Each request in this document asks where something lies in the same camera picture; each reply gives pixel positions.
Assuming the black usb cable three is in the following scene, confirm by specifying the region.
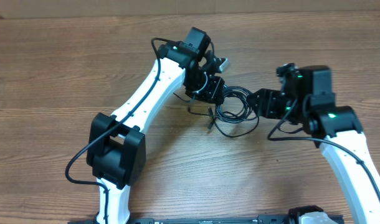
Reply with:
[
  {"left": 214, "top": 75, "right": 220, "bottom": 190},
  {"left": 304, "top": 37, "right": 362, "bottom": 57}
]
[{"left": 208, "top": 105, "right": 260, "bottom": 139}]

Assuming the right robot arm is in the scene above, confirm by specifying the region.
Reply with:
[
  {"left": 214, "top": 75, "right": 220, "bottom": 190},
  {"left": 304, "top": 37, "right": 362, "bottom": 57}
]
[{"left": 247, "top": 63, "right": 380, "bottom": 223}]

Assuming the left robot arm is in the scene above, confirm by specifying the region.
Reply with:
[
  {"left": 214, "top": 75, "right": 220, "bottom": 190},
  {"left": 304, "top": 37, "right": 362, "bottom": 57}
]
[{"left": 87, "top": 27, "right": 228, "bottom": 223}]

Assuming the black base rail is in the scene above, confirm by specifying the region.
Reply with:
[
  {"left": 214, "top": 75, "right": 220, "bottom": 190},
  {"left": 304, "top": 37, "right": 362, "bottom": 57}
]
[{"left": 67, "top": 213, "right": 345, "bottom": 224}]

